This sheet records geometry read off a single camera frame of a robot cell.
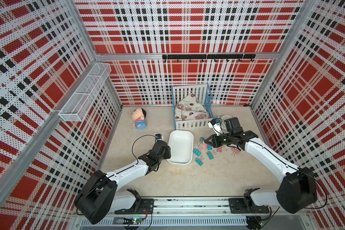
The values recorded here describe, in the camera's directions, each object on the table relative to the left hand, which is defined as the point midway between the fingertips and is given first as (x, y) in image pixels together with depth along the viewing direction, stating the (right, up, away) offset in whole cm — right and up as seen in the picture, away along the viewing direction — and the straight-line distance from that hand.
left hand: (169, 148), depth 89 cm
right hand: (+24, +6, -9) cm, 26 cm away
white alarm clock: (+43, +20, +22) cm, 52 cm away
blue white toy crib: (+26, +39, +24) cm, 53 cm away
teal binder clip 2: (+22, +4, +9) cm, 24 cm away
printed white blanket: (+15, +27, +27) cm, 41 cm away
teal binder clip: (+19, -3, +4) cm, 19 cm away
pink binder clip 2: (+21, +3, -9) cm, 23 cm away
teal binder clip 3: (+26, -5, +2) cm, 27 cm away
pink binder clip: (+34, -1, +4) cm, 34 cm away
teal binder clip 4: (+19, -8, -1) cm, 21 cm away
